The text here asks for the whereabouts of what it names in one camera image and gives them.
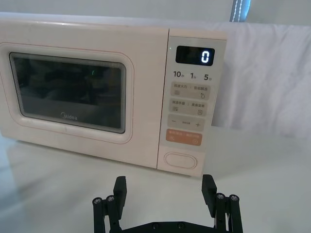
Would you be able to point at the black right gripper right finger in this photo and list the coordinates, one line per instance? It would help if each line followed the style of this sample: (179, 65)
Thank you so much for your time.
(209, 194)

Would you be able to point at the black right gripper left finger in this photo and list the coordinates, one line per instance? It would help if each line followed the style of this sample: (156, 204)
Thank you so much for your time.
(119, 194)

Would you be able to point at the white table cloth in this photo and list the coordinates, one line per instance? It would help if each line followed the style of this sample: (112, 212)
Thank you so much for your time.
(267, 184)

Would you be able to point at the oven control panel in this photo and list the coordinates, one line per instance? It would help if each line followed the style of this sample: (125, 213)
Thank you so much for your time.
(188, 116)

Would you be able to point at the cream microwave oven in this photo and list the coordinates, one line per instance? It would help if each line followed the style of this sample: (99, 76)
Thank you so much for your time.
(143, 97)

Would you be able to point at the white curtain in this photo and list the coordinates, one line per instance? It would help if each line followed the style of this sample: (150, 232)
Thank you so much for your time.
(267, 72)

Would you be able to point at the grey striped post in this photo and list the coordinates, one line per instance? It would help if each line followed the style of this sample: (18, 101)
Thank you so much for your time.
(239, 11)

